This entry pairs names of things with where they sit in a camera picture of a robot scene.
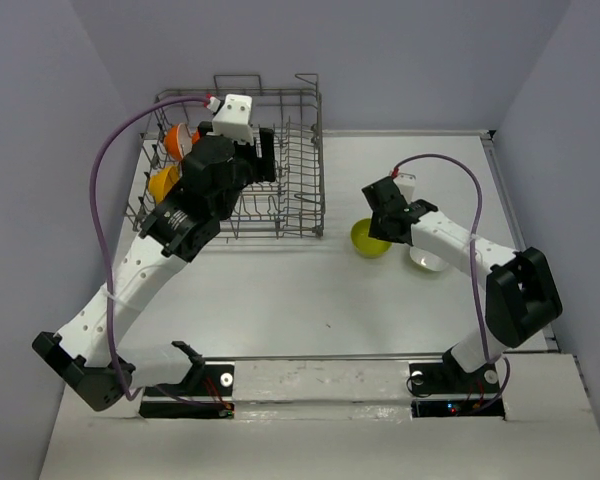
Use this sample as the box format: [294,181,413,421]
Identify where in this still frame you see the lime green bowl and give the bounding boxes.
[350,218,391,259]

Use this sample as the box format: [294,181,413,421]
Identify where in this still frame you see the white bowl orange outside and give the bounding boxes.
[163,123,193,162]

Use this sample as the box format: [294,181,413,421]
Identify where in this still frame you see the yellow bowl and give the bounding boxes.
[148,165,180,204]

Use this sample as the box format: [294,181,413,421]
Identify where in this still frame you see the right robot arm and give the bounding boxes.
[362,177,563,392]

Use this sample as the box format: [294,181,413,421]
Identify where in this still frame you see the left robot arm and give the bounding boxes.
[32,122,276,412]

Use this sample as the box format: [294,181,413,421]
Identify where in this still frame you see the white bowl green outside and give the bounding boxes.
[409,247,449,273]

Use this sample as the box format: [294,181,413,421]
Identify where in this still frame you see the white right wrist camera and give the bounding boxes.
[391,171,416,203]

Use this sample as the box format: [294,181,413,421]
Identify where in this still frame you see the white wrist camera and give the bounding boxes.
[206,94,254,145]
[391,171,416,203]

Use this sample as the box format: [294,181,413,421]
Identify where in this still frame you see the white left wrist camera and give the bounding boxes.
[206,94,254,145]

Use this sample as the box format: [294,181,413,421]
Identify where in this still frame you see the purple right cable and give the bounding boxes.
[392,152,511,414]

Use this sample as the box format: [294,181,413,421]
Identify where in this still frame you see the purple cable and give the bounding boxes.
[88,96,231,409]
[392,152,511,414]

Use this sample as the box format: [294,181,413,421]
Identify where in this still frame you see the grey wire dish rack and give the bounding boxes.
[123,73,326,244]

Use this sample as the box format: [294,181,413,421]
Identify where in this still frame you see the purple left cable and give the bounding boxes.
[88,96,231,409]

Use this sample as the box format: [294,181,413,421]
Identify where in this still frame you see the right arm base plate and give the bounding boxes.
[405,362,505,419]

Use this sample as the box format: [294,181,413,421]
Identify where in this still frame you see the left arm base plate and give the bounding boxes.
[139,362,235,420]

